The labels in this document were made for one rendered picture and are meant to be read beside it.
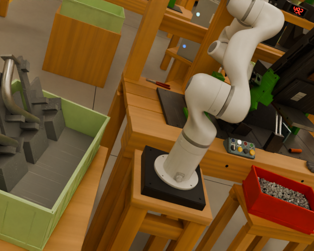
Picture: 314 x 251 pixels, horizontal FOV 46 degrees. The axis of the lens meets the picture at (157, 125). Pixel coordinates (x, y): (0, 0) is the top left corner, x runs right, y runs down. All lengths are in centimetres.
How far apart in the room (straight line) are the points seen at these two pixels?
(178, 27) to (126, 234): 123
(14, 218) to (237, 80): 83
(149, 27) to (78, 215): 116
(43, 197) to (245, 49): 85
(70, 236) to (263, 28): 98
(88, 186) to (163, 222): 32
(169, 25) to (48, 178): 122
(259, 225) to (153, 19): 117
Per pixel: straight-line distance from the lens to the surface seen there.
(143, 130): 166
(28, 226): 111
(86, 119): 156
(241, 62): 134
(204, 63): 221
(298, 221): 176
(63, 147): 147
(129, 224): 145
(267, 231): 172
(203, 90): 125
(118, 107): 225
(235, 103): 127
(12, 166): 124
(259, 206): 168
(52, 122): 146
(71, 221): 128
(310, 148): 242
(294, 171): 203
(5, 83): 122
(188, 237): 151
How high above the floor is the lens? 170
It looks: 27 degrees down
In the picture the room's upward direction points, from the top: 24 degrees clockwise
